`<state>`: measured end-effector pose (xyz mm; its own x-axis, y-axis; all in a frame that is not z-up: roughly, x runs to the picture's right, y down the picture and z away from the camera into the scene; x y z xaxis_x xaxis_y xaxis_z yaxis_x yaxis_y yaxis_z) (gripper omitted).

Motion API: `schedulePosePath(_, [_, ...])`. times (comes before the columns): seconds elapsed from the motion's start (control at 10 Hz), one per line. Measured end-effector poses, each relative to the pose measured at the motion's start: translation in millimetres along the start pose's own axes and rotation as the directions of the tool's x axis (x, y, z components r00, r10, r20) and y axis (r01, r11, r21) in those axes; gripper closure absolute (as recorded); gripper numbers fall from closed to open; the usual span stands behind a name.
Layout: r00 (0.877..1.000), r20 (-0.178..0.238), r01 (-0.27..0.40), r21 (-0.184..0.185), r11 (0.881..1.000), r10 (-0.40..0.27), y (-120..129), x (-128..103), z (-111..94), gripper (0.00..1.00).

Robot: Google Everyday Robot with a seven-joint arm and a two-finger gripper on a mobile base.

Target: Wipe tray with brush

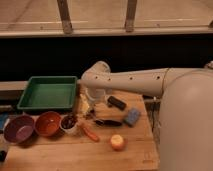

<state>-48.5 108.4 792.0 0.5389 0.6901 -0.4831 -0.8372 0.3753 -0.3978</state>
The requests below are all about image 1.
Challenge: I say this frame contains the orange bowl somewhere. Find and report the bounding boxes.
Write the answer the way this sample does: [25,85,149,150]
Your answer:
[35,111,61,137]

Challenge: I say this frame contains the wooden cutting board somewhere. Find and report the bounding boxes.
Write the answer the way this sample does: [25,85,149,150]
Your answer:
[0,91,159,171]

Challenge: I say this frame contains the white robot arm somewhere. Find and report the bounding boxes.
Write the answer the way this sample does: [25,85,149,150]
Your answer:
[81,61,213,171]

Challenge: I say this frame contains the yellow apple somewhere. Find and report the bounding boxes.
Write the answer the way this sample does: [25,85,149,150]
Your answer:
[110,134,125,151]

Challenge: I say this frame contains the orange carrot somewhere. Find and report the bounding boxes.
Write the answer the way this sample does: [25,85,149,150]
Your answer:
[80,123,100,142]

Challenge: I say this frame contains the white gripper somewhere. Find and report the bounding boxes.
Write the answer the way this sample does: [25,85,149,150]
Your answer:
[80,88,105,115]

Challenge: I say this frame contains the green plastic tray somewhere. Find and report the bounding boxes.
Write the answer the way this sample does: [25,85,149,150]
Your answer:
[17,76,77,111]

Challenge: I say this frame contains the metal rail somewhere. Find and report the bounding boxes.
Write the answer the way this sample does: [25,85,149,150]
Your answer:
[0,81,27,111]

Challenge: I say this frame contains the blue object at left edge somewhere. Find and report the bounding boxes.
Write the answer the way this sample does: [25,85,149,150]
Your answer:
[0,113,9,130]

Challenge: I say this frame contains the right wooden post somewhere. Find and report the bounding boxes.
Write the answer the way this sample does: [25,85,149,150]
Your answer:
[124,0,137,32]

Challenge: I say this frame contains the left wooden post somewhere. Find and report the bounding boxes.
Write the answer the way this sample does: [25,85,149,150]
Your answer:
[57,0,73,34]

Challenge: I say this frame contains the purple bowl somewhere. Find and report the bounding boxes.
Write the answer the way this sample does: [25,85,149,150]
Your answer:
[4,115,35,143]

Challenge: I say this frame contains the blue sponge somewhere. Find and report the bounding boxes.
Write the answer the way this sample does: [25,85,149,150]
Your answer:
[123,108,141,127]

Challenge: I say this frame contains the white cup with dark contents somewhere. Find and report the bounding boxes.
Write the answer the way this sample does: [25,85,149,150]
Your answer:
[60,115,78,136]

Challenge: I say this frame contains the wooden post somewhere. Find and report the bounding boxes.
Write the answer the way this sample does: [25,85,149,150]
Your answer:
[124,0,137,32]
[57,0,73,34]

